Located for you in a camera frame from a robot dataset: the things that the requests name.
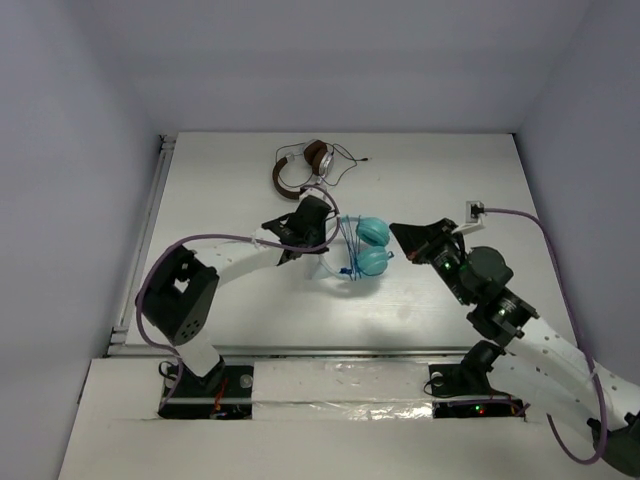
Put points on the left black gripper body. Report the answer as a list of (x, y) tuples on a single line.
[(310, 220)]

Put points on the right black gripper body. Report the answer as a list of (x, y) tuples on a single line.
[(444, 255)]

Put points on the teal headphones with cable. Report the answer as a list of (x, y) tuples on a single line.
[(366, 240)]

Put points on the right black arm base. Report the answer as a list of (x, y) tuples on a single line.
[(462, 390)]

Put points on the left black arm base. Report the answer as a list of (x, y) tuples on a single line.
[(226, 394)]

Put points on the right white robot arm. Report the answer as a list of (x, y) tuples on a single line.
[(521, 353)]

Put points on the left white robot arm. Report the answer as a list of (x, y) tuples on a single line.
[(175, 298)]

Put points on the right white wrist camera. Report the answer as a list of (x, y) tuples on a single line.
[(474, 212)]

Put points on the brown headphones with cable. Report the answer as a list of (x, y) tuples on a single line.
[(298, 166)]

